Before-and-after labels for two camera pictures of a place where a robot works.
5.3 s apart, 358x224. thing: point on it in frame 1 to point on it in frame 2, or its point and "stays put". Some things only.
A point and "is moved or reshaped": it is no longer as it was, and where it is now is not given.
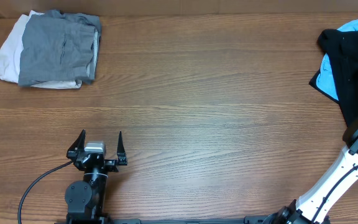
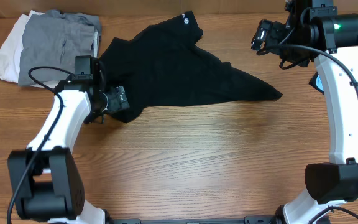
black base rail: (92, 219) stays put
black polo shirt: (357, 94) is moved or reshaped
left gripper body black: (109, 166) to (114, 102)
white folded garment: (6, 63) stays put
